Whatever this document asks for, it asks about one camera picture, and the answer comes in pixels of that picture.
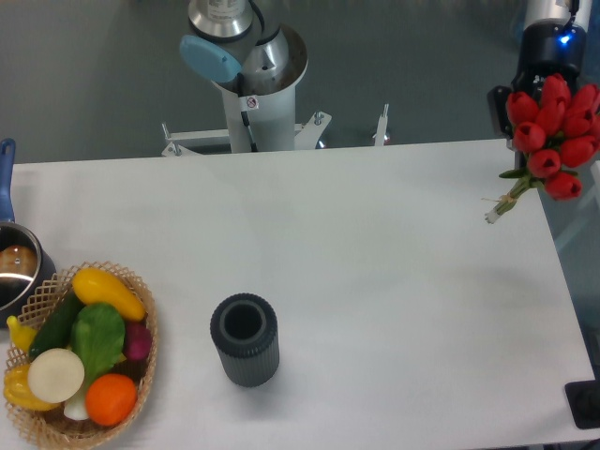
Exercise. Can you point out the yellow squash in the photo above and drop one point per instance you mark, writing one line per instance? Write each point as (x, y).
(92, 286)

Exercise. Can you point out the woven wicker basket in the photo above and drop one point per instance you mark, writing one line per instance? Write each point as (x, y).
(51, 429)

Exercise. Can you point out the purple red radish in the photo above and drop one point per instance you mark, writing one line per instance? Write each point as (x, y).
(138, 341)

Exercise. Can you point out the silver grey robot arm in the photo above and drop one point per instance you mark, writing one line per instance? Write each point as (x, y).
(246, 50)

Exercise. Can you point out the red tulip bouquet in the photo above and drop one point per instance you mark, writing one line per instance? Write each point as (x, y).
(554, 133)

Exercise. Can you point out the orange fruit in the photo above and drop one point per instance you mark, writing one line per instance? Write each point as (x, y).
(110, 399)

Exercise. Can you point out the white round onion slice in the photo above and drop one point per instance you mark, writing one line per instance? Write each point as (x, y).
(56, 375)

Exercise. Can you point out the dark green cucumber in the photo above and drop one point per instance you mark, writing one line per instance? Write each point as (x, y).
(56, 330)

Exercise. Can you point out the green leafy bok choy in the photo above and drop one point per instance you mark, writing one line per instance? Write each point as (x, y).
(97, 338)

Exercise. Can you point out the black device at table edge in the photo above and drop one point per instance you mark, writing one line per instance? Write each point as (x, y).
(583, 400)

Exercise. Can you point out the yellow banana tip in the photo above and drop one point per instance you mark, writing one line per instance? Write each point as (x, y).
(22, 336)

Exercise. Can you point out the blue handled saucepan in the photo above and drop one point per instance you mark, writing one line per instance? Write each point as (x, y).
(24, 262)

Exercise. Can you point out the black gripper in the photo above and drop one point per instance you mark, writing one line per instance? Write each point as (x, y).
(546, 48)

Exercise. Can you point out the dark grey ribbed vase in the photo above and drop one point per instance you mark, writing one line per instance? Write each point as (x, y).
(244, 330)

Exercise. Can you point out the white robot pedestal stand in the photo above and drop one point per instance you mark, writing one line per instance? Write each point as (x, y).
(255, 124)

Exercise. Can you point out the yellow bell pepper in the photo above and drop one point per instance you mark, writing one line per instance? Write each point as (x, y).
(18, 392)

